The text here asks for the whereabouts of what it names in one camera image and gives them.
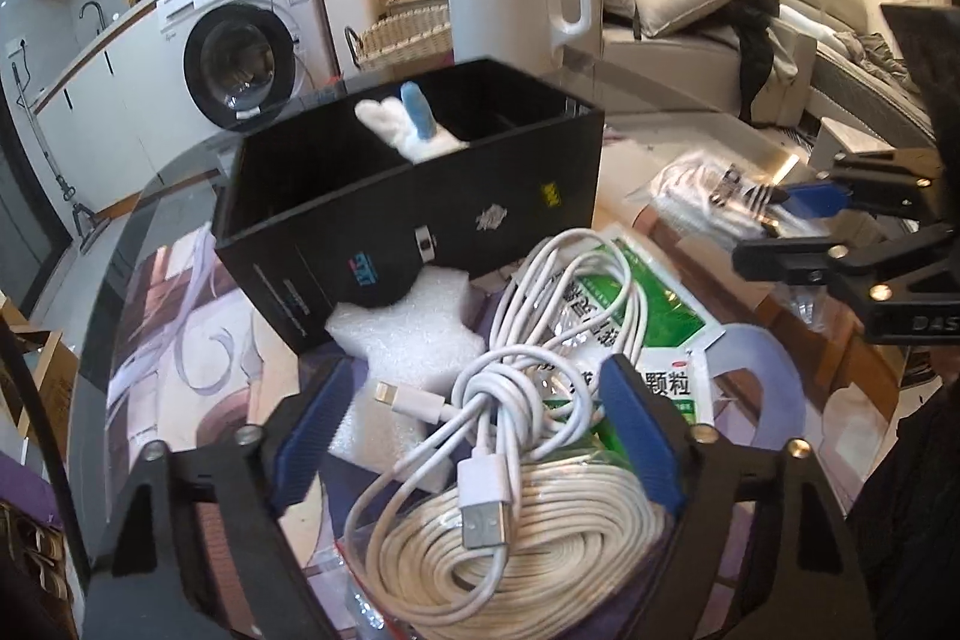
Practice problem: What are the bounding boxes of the clear plastic bag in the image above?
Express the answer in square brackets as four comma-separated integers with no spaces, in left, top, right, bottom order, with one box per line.
[630,149,788,236]

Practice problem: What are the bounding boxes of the black storage box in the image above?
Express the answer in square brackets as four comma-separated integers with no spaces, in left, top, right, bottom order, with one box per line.
[212,56,605,356]

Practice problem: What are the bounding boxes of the beige cable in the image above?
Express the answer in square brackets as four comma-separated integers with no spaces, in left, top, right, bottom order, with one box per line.
[360,452,676,640]

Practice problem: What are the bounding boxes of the white and blue plush toy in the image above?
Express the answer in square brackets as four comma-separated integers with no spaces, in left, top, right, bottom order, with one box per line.
[355,81,470,165]

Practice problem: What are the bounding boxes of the purple cloth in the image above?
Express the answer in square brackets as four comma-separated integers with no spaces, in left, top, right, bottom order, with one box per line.
[0,452,55,525]

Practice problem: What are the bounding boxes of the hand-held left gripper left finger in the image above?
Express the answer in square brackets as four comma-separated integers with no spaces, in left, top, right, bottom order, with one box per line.
[81,355,357,640]

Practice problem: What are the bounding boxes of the beige sofa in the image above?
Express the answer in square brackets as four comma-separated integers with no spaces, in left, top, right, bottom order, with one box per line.
[600,0,818,127]

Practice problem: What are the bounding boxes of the white charging cable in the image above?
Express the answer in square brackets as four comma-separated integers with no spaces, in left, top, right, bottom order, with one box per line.
[341,227,650,618]

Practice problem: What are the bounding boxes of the bed with grey bedding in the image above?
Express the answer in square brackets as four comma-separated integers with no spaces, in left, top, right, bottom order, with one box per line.
[780,2,938,150]

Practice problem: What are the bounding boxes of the printed desk mat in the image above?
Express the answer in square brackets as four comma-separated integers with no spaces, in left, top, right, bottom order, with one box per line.
[105,220,811,640]

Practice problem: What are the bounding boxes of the cardboard box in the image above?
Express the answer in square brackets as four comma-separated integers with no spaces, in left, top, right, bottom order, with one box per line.
[0,295,80,453]

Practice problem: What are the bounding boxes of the wicker laundry basket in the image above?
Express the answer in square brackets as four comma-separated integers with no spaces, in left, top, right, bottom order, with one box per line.
[345,0,455,75]

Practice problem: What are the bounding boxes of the mop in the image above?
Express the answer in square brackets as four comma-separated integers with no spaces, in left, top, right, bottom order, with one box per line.
[11,62,98,255]

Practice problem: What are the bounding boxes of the green medicine packet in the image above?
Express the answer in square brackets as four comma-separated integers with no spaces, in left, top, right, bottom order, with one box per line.
[540,224,728,461]

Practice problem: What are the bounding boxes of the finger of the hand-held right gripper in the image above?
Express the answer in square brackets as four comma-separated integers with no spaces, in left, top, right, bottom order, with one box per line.
[731,220,960,311]
[780,149,950,221]

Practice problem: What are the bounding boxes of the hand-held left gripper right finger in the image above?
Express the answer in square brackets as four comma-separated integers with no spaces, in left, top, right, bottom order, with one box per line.
[596,353,878,640]

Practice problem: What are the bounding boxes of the white foam piece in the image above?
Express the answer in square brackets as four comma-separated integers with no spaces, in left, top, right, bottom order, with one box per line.
[325,269,488,487]

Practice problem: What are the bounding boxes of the white kitchen base cabinet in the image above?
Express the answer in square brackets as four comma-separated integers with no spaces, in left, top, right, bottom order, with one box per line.
[34,0,188,214]

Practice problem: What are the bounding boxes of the black jacket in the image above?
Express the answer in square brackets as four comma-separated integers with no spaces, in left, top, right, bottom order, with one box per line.
[724,0,785,124]

